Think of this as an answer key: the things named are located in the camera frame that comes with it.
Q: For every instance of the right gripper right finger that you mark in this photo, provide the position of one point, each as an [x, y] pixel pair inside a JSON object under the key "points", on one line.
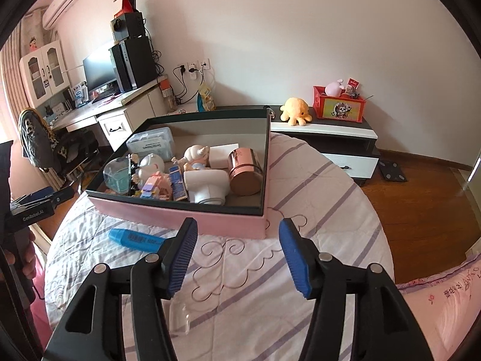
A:
{"points": [[322, 278]]}

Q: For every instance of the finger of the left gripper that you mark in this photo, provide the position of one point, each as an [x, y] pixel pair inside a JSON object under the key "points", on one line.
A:
{"points": [[44, 201]]}

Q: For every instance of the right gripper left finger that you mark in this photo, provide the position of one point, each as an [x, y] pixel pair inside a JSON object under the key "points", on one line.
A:
{"points": [[155, 278]]}

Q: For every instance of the blue highlighter pen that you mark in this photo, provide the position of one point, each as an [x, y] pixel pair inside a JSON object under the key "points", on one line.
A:
{"points": [[136, 240]]}

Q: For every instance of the clear teal round container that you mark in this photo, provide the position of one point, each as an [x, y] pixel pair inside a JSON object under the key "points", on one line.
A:
{"points": [[116, 175]]}

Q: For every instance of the black doll figure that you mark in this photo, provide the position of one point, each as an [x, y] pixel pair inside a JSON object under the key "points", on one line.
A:
{"points": [[133, 160]]}

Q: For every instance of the small blue battery box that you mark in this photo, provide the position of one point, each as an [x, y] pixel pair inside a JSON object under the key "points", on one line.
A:
{"points": [[179, 191]]}

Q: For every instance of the pink brick toy figure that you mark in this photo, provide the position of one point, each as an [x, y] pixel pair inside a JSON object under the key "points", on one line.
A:
{"points": [[157, 187]]}

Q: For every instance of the white cylinder device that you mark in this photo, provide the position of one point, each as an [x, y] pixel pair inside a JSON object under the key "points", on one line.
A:
{"points": [[208, 187]]}

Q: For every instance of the pink black storage box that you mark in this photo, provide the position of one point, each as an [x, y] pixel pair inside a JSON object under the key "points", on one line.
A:
{"points": [[243, 217]]}

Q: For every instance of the rose gold round tin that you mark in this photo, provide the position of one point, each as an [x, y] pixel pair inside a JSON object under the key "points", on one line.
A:
{"points": [[244, 171]]}

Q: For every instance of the black office chair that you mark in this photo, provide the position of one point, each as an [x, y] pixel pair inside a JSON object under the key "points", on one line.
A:
{"points": [[57, 157]]}

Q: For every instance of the striped white quilt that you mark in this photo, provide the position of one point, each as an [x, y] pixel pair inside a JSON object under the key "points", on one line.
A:
{"points": [[238, 295]]}

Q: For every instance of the white desk with drawers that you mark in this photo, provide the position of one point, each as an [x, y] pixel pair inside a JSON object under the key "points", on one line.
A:
{"points": [[117, 117]]}

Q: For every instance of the clear dental flosser box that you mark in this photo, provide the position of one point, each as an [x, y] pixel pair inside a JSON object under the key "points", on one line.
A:
{"points": [[159, 141]]}

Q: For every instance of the pink pillow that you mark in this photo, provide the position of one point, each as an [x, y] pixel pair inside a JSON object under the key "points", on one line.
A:
{"points": [[446, 305]]}

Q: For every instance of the black bathroom scale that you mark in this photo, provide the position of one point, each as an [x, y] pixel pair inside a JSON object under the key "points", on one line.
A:
{"points": [[391, 171]]}

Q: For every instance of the black computer monitor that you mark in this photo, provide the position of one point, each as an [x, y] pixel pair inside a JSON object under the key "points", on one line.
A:
{"points": [[98, 71]]}

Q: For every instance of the white square charger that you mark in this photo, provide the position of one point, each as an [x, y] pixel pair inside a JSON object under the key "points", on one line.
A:
{"points": [[219, 155]]}

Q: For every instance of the black white tv stand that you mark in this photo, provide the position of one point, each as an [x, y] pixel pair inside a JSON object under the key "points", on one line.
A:
{"points": [[349, 145]]}

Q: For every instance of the black computer tower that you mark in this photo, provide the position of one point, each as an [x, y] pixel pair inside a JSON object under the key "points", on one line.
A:
{"points": [[133, 63]]}

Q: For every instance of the snack bag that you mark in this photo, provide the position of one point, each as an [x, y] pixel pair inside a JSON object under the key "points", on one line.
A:
{"points": [[205, 99]]}

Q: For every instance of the yellow octopus plush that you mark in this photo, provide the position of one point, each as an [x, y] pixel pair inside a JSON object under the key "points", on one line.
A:
{"points": [[295, 111]]}

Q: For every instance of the red storage crate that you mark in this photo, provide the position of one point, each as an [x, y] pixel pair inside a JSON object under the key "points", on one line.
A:
{"points": [[342, 108]]}

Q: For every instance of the black speaker box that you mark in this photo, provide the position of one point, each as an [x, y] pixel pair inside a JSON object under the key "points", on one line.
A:
{"points": [[128, 25]]}

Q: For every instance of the pink plush toy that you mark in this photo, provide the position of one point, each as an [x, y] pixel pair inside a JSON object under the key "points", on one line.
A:
{"points": [[334, 89]]}

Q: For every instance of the white wall cabinet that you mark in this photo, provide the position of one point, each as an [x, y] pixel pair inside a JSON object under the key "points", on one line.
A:
{"points": [[43, 73]]}

